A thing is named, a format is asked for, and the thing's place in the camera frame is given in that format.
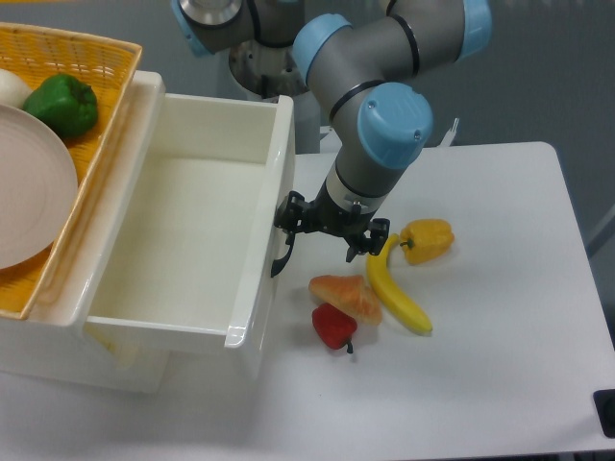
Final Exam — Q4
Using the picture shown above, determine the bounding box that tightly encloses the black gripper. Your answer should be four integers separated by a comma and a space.
274, 190, 390, 262

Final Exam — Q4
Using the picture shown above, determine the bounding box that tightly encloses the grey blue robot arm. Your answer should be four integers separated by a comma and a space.
171, 1, 492, 257

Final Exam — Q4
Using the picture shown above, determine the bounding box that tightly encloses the white drawer cabinet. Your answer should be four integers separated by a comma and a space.
1, 71, 165, 386

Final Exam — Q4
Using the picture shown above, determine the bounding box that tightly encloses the yellow banana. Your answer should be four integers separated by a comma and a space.
366, 233, 432, 335

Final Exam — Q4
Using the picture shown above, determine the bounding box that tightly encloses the orange croissant bread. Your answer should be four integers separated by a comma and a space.
308, 275, 382, 326

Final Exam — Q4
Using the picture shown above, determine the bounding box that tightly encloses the yellow bell pepper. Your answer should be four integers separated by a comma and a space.
400, 219, 455, 265

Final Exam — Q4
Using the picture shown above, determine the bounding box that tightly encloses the red bell pepper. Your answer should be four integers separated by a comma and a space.
311, 303, 357, 354

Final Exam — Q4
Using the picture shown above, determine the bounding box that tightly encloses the yellow woven basket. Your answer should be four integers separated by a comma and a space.
1, 22, 142, 321

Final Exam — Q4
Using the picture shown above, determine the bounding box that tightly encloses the green bell pepper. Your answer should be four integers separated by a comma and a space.
23, 74, 99, 138

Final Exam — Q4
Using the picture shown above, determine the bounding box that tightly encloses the pink round plate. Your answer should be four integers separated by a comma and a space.
1, 106, 78, 269

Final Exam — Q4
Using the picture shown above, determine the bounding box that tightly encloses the black corner device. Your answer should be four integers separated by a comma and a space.
593, 389, 615, 439

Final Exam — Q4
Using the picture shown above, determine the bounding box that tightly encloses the white onion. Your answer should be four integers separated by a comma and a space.
0, 69, 33, 109

